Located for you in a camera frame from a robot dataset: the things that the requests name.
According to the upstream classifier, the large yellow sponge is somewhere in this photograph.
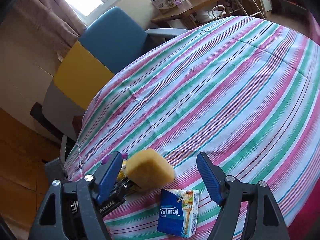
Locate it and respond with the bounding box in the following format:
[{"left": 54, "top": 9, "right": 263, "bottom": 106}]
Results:
[{"left": 124, "top": 148, "right": 175, "bottom": 191}]

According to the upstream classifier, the blue Tempo tissue pack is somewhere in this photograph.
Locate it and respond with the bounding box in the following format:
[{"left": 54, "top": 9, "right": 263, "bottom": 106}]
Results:
[{"left": 157, "top": 189, "right": 200, "bottom": 238}]

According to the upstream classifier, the yellow rolled sock bundle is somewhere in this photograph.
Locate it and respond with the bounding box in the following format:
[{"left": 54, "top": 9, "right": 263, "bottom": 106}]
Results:
[{"left": 116, "top": 159, "right": 127, "bottom": 182}]

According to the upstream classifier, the purple candy wrapper centre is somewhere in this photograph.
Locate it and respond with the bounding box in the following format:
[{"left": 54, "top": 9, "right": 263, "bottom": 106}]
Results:
[{"left": 101, "top": 153, "right": 128, "bottom": 165}]

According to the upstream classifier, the striped pink green bedsheet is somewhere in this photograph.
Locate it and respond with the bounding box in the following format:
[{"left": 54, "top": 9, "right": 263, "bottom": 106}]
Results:
[{"left": 65, "top": 16, "right": 319, "bottom": 239}]

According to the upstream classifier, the grey yellow blue chair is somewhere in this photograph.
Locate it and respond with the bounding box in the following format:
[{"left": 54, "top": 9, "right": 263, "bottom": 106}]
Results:
[{"left": 30, "top": 7, "right": 186, "bottom": 140}]

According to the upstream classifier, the wooden side table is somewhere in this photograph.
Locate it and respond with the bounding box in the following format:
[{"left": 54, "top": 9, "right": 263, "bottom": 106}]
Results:
[{"left": 150, "top": 0, "right": 221, "bottom": 30}]

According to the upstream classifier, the pink curtain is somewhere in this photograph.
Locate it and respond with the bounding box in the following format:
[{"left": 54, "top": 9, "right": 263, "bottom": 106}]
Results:
[{"left": 13, "top": 0, "right": 86, "bottom": 57}]

